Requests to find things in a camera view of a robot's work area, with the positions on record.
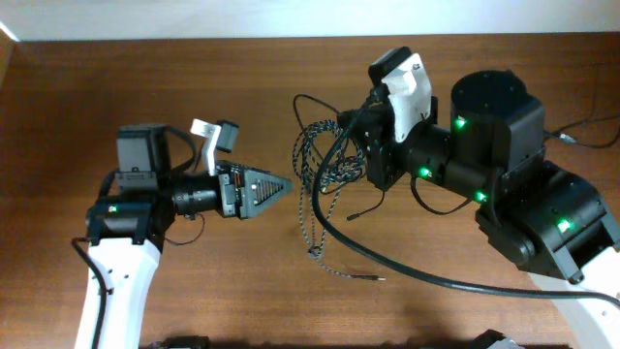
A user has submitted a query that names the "black white braided cable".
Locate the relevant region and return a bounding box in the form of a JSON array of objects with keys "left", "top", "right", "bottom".
[{"left": 291, "top": 119, "right": 387, "bottom": 282}]

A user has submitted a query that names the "thin black USB cable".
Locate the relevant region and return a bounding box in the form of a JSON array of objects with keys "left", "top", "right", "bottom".
[{"left": 544, "top": 62, "right": 620, "bottom": 149}]

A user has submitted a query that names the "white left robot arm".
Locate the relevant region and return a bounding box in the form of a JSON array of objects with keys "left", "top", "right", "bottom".
[{"left": 71, "top": 119, "right": 292, "bottom": 348}]

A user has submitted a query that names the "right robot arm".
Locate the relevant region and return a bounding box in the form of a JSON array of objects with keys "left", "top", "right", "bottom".
[{"left": 337, "top": 71, "right": 619, "bottom": 348}]

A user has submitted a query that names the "black right camera cable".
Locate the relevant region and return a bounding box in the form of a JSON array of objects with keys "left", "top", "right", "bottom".
[{"left": 310, "top": 91, "right": 620, "bottom": 309}]

